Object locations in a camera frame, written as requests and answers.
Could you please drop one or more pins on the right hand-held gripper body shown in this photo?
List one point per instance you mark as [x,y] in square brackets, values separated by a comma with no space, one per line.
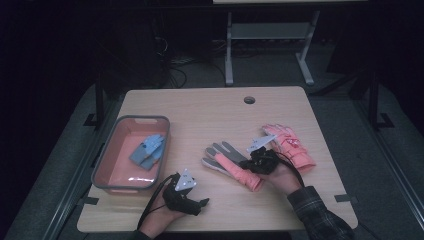
[265,161]

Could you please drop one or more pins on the black tape strip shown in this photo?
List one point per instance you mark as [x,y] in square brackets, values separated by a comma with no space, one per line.
[345,198]
[88,201]

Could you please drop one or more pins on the pink basin with grey rim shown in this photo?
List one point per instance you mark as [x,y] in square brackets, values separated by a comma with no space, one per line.
[120,166]

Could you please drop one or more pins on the grey metal stand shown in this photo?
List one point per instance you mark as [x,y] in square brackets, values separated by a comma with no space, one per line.
[266,30]

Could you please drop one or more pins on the pink patterned ski glove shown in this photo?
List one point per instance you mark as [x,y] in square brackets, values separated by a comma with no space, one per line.
[293,146]

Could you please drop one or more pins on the person's left hand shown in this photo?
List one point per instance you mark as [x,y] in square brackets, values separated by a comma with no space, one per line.
[158,221]

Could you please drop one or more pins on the person's right hand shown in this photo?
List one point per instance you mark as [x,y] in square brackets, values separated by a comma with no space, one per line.
[283,178]

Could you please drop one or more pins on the black post with foot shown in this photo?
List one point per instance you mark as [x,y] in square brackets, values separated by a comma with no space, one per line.
[99,100]
[374,100]

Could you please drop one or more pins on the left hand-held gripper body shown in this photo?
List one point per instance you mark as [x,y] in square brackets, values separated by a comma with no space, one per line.
[178,200]

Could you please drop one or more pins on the blue and grey glove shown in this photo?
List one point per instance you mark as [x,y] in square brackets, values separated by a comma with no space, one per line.
[143,158]
[153,142]

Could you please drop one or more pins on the pink glove with grey palm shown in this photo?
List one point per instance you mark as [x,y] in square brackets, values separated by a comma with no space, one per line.
[230,163]

